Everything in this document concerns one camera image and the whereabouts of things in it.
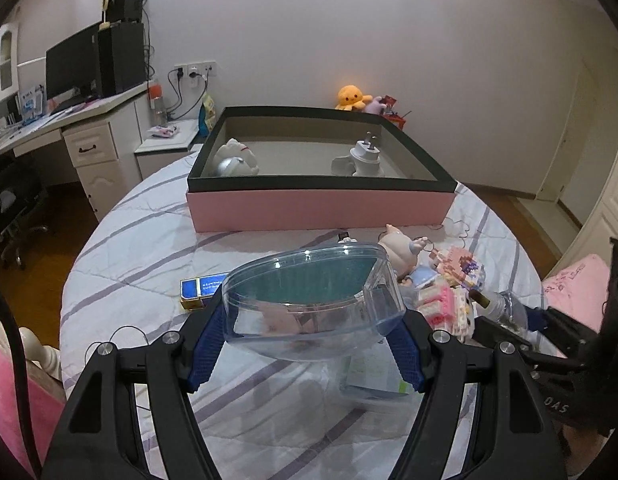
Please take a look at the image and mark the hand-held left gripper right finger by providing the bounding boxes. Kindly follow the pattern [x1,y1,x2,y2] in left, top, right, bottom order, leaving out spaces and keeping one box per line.
[387,310,564,480]

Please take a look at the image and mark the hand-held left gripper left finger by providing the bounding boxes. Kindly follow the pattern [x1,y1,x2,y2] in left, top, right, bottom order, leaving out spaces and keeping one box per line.
[42,287,226,480]

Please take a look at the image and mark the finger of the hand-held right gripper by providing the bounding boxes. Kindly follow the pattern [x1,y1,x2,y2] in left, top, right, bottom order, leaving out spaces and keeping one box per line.
[470,317,540,356]
[525,306,550,332]

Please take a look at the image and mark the glass bottle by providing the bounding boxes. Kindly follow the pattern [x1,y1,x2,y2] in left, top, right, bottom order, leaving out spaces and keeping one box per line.
[471,290,530,333]

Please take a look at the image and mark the pink block toy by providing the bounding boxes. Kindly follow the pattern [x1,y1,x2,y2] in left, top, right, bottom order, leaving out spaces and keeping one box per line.
[414,246,488,345]

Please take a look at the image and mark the clear plastic box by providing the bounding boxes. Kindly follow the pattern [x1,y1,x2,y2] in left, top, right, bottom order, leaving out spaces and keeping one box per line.
[221,242,407,361]

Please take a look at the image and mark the large pink black box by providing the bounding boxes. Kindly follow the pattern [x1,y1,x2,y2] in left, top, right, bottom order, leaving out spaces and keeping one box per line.
[185,106,457,233]

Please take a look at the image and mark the person's right forearm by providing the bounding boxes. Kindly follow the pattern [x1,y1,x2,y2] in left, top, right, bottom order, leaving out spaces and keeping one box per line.
[559,422,607,478]

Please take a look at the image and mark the white green packet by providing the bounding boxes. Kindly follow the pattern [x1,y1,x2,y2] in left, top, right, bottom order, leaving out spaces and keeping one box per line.
[339,345,425,403]

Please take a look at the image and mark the pink pillow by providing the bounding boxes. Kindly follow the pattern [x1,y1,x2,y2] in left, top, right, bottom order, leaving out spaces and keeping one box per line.
[541,254,612,331]

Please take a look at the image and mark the blue gold box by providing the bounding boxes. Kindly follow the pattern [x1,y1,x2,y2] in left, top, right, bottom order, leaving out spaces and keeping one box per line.
[179,272,230,311]

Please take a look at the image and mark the pink pig doll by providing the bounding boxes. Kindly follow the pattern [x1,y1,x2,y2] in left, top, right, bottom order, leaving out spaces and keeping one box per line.
[376,224,440,293]

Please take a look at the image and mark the white door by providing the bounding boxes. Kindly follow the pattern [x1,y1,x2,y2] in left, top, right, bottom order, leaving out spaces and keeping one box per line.
[536,60,616,206]

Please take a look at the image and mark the pink blanket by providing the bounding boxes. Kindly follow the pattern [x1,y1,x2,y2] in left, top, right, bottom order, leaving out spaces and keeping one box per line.
[0,310,68,480]

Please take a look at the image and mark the white cat figurine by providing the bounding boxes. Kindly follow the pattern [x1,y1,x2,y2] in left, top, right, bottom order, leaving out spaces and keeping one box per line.
[211,138,261,177]

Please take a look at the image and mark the white plug adapter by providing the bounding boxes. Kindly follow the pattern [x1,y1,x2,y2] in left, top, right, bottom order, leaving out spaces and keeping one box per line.
[331,132,385,177]

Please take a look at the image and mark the white nightstand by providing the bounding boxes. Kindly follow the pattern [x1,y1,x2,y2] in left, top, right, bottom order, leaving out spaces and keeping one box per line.
[134,119,210,181]

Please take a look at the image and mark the red box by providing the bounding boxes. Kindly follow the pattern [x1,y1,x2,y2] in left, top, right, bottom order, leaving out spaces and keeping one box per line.
[381,95,411,131]

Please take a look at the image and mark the white desk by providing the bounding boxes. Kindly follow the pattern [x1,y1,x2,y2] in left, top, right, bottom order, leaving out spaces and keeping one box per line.
[0,80,151,222]

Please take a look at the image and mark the blue yellow snack bag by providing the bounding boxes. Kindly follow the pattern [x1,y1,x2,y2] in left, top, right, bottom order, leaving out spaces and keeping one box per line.
[196,95,219,136]

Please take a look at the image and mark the black office chair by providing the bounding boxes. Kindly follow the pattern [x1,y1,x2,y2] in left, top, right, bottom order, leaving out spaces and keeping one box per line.
[0,160,51,271]

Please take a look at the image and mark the bottle with orange cap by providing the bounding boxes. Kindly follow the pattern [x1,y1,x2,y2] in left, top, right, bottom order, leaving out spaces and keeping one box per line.
[148,80,169,128]

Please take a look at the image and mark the orange octopus plush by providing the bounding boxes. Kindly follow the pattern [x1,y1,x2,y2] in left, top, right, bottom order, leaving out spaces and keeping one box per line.
[335,85,374,111]

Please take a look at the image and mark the black keyboard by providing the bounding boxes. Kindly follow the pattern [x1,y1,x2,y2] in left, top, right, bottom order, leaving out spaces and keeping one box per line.
[50,95,97,112]

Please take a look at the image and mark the blue white desk box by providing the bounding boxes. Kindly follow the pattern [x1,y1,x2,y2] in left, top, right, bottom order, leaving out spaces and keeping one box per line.
[19,85,44,121]

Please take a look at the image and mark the black computer tower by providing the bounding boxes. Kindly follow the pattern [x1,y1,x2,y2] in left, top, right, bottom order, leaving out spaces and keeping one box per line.
[98,21,146,97]

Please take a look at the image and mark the black computer monitor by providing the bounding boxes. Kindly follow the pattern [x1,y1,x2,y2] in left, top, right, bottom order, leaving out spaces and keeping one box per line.
[45,22,101,103]

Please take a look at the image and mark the white glass-door cabinet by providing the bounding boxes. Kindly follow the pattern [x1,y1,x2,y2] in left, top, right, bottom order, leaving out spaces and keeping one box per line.
[0,25,18,106]

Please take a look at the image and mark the black speaker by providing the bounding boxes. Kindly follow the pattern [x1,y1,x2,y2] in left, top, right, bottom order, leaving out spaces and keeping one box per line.
[108,0,144,23]

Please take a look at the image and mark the white bed post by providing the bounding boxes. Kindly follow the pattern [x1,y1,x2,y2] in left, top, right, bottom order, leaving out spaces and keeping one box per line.
[18,327,61,377]

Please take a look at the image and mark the black cable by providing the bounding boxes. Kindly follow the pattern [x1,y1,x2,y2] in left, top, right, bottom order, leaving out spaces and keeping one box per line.
[0,280,42,480]

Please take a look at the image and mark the black power cables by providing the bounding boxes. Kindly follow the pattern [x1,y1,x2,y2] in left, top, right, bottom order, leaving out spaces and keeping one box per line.
[165,67,210,117]

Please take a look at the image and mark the white wall socket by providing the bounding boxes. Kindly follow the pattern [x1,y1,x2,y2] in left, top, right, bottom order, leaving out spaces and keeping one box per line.
[174,61,217,78]

